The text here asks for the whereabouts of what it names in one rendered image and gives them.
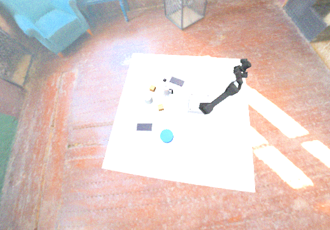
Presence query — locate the small tan cube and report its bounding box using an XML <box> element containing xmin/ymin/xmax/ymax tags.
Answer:
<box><xmin>149</xmin><ymin>85</ymin><xmax>156</xmax><ymax>92</ymax></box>
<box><xmin>158</xmin><ymin>104</ymin><xmax>164</xmax><ymax>111</ymax></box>

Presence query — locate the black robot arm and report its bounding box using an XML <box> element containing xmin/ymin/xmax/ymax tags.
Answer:
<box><xmin>199</xmin><ymin>61</ymin><xmax>251</xmax><ymax>115</ymax></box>

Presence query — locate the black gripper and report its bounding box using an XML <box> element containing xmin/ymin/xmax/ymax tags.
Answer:
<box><xmin>240</xmin><ymin>58</ymin><xmax>248</xmax><ymax>78</ymax></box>

